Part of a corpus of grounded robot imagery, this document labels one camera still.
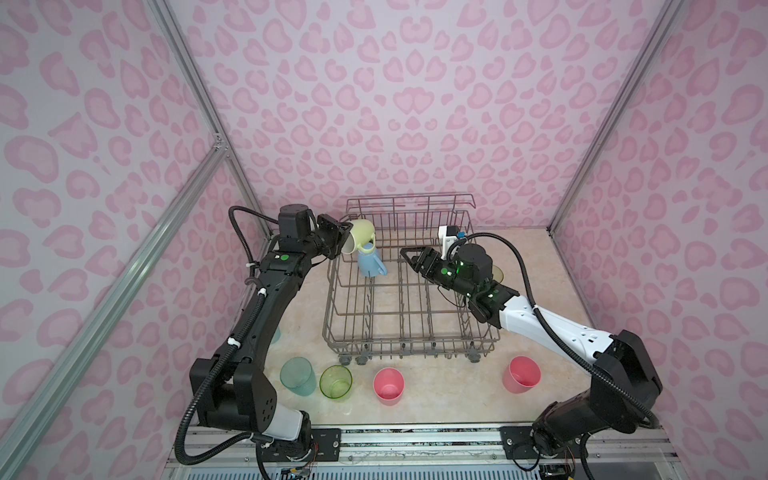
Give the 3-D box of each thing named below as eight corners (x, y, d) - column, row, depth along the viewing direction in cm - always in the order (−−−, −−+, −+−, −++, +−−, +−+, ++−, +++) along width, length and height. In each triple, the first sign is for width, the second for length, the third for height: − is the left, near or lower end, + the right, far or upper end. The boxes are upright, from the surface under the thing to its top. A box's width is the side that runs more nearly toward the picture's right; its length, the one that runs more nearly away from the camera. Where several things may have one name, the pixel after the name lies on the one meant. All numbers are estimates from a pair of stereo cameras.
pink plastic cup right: (505, 393, 83) (517, 381, 75) (500, 369, 87) (510, 355, 79) (530, 393, 83) (544, 381, 75) (523, 369, 87) (536, 355, 79)
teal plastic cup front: (289, 398, 83) (277, 385, 74) (295, 371, 87) (284, 356, 79) (318, 398, 83) (309, 385, 74) (322, 371, 87) (314, 356, 79)
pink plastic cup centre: (375, 405, 80) (372, 394, 73) (376, 380, 85) (374, 367, 77) (403, 405, 80) (404, 394, 73) (403, 380, 85) (404, 367, 77)
